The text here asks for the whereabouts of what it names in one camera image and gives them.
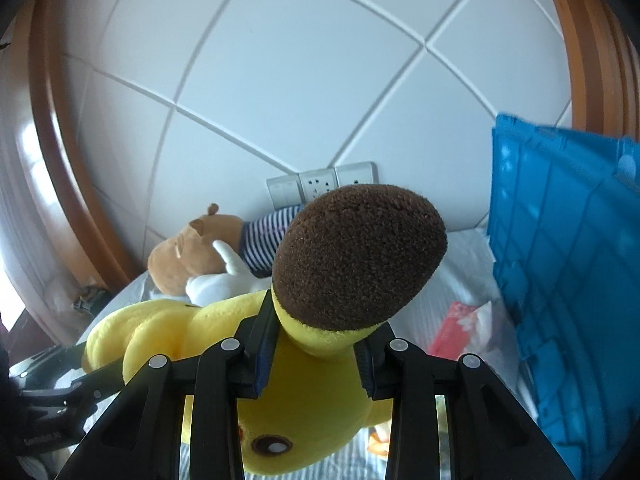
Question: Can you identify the white wall socket panel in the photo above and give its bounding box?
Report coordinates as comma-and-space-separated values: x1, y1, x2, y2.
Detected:
267, 162, 378, 209

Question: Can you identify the pink tissue paper pack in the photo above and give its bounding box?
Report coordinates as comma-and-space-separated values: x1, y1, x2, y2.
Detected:
427, 301, 511, 361

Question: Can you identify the brown capybara plush striped shirt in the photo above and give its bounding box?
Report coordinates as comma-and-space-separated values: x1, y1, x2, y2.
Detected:
148, 204, 303, 296

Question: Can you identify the white rabbit plush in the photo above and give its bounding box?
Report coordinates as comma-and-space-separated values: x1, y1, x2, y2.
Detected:
186, 240, 271, 307

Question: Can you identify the dark bag on floor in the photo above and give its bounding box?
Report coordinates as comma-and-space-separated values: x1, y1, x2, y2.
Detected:
72, 285, 113, 318

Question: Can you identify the yellow tiger plush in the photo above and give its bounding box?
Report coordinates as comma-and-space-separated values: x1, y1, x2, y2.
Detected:
82, 184, 447, 476

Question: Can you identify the blue plastic storage crate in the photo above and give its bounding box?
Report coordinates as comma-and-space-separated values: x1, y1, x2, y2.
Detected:
487, 114, 639, 479

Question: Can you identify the light blue tablecloth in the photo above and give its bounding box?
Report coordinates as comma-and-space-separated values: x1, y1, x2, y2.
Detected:
78, 229, 537, 479

